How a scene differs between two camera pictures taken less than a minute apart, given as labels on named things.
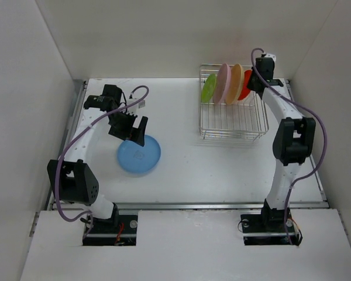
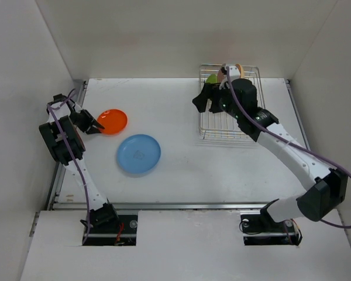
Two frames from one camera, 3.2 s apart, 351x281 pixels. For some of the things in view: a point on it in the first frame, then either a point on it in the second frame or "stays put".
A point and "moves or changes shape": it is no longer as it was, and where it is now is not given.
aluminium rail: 53,205 stays put
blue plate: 134,157 stays put
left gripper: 135,134 to 95,126
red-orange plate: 245,91 moves or changes shape
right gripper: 250,85 to 201,100
